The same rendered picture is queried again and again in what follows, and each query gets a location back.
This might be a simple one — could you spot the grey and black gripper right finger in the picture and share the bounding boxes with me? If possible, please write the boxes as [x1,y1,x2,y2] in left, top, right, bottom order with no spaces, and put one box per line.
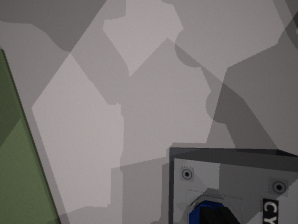
[214,207,240,224]

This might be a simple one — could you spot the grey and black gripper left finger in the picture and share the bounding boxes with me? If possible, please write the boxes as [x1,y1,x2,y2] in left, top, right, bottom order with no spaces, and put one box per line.
[199,206,223,224]

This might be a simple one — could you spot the grey two-button control box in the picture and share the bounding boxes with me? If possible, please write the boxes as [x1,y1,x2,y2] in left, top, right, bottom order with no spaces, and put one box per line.
[168,147,298,224]

